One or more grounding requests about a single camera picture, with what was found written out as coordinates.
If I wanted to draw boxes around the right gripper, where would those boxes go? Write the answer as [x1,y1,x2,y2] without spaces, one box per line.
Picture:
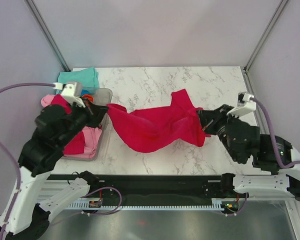
[195,103,240,162]

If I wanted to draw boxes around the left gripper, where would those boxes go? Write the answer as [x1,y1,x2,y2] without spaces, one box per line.
[57,95,110,147]

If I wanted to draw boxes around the crimson t shirt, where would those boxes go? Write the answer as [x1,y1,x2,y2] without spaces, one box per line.
[107,89,206,153]
[50,94,85,155]

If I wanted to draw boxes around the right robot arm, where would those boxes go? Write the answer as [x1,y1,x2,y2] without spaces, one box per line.
[196,104,300,202]

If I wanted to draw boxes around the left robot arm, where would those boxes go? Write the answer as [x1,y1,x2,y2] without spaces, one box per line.
[0,103,109,240]

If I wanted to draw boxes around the light pink t shirt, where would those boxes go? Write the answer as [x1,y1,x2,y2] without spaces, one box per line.
[41,94,102,160]

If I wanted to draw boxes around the orange t shirt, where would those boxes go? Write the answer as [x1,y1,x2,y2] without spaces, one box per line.
[81,94,94,102]

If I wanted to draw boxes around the blue t shirt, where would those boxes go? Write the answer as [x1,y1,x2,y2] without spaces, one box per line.
[81,89,90,96]

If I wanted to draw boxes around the clear plastic bin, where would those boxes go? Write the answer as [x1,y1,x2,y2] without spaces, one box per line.
[62,88,113,162]

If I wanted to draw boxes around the teal folded t shirt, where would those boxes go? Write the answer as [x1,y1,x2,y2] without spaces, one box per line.
[57,67,100,90]

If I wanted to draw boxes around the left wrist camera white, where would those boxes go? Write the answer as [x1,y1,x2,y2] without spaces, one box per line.
[60,81,86,108]

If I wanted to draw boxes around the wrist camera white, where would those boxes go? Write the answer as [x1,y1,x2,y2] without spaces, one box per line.
[60,81,86,108]
[226,92,257,118]

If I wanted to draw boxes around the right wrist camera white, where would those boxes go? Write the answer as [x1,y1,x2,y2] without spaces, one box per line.
[226,92,257,118]

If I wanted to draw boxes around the aluminium frame rail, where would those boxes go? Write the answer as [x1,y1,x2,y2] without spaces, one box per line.
[242,67,282,180]

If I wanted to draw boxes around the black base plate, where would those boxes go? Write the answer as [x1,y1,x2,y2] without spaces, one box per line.
[69,174,250,208]

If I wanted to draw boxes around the white cable duct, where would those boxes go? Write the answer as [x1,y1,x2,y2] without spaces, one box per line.
[65,199,236,211]

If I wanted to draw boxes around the left aluminium frame post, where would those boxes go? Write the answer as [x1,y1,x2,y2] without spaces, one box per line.
[24,0,71,72]

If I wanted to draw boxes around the aluminium frame post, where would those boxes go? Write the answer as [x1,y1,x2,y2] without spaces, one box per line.
[241,0,290,75]
[24,0,71,72]

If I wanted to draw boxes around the right aluminium frame post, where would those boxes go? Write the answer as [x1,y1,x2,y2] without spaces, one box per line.
[241,0,290,75]

